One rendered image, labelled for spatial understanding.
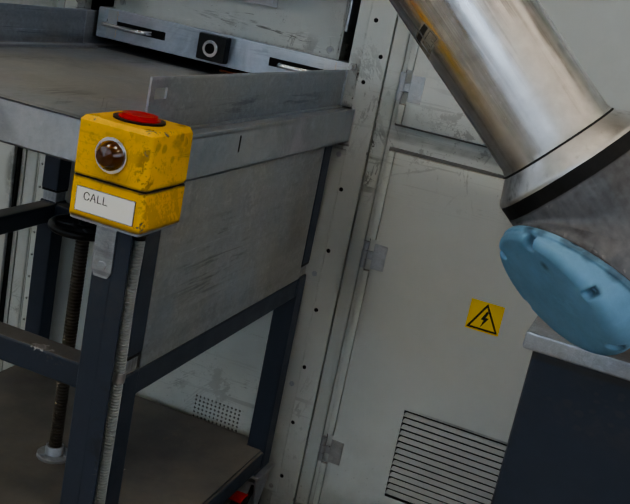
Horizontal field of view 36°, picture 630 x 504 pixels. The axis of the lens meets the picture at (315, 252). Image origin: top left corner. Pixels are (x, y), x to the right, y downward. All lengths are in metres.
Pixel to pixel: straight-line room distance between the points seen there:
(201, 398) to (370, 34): 0.81
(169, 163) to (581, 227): 0.38
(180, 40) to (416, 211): 0.58
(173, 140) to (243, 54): 0.97
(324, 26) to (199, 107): 0.61
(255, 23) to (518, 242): 1.11
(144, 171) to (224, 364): 1.10
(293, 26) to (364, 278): 0.49
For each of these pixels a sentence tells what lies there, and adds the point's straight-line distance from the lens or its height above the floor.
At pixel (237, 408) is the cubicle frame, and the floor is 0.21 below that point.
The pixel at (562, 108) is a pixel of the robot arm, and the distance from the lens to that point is 0.86.
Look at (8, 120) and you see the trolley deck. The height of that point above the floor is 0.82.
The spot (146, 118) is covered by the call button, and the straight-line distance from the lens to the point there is 0.92.
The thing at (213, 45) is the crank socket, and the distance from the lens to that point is 1.87.
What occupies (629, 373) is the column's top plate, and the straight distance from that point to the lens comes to 1.04.
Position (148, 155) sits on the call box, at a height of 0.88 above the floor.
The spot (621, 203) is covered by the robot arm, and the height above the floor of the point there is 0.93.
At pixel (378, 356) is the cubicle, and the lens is 1.81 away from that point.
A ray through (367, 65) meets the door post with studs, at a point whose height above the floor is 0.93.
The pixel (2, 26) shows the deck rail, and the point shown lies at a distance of 1.81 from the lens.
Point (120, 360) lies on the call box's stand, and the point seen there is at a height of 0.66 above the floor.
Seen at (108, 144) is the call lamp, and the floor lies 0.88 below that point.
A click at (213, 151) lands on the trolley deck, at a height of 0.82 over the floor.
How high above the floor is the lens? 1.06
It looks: 16 degrees down
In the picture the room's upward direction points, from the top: 11 degrees clockwise
